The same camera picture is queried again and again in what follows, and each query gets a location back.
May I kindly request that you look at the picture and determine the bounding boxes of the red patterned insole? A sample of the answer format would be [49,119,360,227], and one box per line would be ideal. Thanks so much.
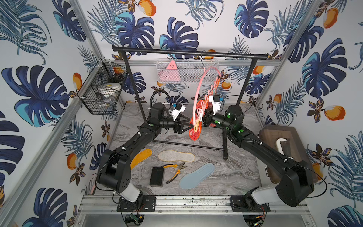
[189,100,202,141]

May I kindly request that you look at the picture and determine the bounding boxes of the beige yellow-edged insole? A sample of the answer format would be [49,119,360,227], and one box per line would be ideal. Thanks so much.
[158,150,195,162]

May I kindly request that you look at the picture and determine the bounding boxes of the orange insole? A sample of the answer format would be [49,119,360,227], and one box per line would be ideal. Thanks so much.
[130,149,153,170]

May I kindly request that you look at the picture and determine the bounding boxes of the light blue insole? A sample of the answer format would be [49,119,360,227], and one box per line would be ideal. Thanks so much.
[179,163,215,190]

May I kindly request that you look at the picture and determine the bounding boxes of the black clothes rack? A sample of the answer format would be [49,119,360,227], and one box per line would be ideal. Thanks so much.
[112,46,270,161]

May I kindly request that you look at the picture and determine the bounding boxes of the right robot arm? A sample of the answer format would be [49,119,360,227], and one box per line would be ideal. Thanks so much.
[202,105,314,207]

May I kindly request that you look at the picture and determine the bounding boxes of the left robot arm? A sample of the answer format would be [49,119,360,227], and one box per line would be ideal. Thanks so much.
[95,96,193,203]

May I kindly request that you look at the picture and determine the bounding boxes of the pink clip hanger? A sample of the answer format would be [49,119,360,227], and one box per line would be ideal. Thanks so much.
[192,66,222,127]

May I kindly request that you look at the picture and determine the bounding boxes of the pink triangle item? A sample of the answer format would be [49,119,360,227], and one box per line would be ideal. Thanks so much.
[158,60,181,83]

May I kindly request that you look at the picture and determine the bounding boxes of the small black box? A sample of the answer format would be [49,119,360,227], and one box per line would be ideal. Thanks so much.
[149,166,164,187]

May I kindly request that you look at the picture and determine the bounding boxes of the white bowl in basket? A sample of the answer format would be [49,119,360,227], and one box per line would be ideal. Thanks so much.
[96,83,121,99]

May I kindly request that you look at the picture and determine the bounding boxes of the brown plastic toolbox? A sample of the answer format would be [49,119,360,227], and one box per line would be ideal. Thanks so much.
[257,124,313,186]

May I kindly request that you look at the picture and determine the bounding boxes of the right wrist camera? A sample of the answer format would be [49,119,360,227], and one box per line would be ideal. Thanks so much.
[209,94,224,115]

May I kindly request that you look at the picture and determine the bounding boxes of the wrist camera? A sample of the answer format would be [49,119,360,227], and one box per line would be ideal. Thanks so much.
[209,94,224,115]
[171,103,186,121]

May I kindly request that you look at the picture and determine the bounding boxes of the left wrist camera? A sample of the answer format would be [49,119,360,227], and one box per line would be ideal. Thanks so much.
[171,103,186,121]

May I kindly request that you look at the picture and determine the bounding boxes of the yellow handled pliers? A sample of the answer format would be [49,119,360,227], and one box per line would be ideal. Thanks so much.
[162,162,188,184]

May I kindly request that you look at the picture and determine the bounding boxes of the clear wall shelf basket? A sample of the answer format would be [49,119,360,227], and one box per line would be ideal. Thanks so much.
[156,59,219,84]

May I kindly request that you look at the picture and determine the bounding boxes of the black wire basket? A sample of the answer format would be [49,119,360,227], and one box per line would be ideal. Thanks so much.
[77,59,128,115]

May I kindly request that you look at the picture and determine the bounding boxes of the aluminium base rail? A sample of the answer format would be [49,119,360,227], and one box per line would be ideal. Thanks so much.
[78,195,310,215]

